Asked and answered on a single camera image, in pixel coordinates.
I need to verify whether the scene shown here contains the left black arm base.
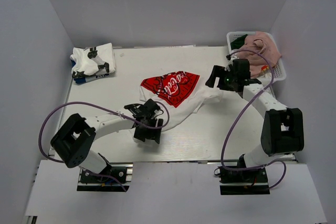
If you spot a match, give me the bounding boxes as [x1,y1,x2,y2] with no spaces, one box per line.
[77,164,133,193]

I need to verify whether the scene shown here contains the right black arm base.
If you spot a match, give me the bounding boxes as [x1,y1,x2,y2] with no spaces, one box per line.
[214,166,270,196]

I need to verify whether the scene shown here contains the pink t-shirt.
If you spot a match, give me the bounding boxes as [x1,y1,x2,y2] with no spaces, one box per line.
[236,31,281,78]

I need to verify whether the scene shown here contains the white plastic basket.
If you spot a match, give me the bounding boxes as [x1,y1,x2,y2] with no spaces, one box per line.
[226,31,286,85]

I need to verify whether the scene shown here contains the folded white printed t-shirt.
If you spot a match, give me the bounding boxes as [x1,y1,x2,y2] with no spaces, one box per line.
[70,43,116,79]

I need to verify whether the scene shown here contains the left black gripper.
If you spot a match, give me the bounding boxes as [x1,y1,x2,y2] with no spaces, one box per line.
[134,116,163,143]

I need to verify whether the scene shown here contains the folded blue t-shirt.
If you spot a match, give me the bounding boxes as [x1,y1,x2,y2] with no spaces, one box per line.
[72,62,110,85]

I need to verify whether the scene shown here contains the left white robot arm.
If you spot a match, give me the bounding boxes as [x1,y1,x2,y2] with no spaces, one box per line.
[50,99,165,182]

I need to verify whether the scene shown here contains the white red-print t-shirt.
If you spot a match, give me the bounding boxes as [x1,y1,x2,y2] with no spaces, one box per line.
[140,71,224,131]

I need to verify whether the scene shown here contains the dark green t-shirt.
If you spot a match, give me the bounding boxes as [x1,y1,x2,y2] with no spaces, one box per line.
[230,34,248,50]

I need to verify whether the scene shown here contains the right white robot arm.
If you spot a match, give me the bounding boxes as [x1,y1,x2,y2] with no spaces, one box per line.
[205,59,304,182]

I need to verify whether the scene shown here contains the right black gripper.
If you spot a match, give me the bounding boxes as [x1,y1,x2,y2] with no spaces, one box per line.
[206,65,238,91]

